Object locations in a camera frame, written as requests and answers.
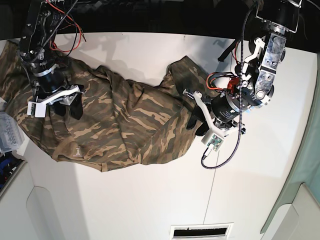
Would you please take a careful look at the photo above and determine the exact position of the grey tray with blue items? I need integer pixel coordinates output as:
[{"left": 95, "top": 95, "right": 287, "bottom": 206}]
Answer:
[{"left": 0, "top": 151, "right": 26, "bottom": 198}]

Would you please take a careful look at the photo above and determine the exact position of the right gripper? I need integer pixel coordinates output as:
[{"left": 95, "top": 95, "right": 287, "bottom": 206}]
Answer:
[{"left": 31, "top": 67, "right": 84, "bottom": 120}]

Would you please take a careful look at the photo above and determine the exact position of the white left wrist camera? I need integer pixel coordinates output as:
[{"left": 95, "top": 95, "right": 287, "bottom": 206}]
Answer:
[{"left": 201, "top": 131, "right": 225, "bottom": 152}]

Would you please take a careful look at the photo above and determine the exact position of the white slotted table vent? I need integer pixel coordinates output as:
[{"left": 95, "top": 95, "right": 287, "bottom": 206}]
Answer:
[{"left": 169, "top": 223, "right": 234, "bottom": 240}]

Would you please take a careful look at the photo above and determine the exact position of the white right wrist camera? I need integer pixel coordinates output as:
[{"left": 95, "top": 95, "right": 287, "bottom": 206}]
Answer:
[{"left": 27, "top": 101, "right": 47, "bottom": 118}]

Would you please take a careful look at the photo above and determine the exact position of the camouflage t-shirt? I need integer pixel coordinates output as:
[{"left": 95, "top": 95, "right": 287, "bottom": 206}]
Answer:
[{"left": 0, "top": 41, "right": 214, "bottom": 172}]

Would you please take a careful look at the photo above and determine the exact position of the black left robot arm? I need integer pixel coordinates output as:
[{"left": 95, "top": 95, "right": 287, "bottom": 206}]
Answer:
[{"left": 187, "top": 0, "right": 302, "bottom": 136}]

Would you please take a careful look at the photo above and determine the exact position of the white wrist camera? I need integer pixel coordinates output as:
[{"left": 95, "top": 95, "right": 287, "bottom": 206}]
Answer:
[
  {"left": 201, "top": 131, "right": 225, "bottom": 152},
  {"left": 27, "top": 101, "right": 47, "bottom": 118}
]

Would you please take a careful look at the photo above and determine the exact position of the clear plastic screw box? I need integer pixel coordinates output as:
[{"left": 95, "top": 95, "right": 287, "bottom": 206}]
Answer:
[{"left": 0, "top": 98, "right": 25, "bottom": 156}]

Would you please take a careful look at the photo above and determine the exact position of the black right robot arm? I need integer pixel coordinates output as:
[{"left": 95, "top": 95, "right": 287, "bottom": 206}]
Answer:
[{"left": 17, "top": 0, "right": 85, "bottom": 120}]

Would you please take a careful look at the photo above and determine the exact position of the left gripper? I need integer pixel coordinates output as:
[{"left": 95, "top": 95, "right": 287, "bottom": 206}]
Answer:
[{"left": 186, "top": 90, "right": 247, "bottom": 137}]

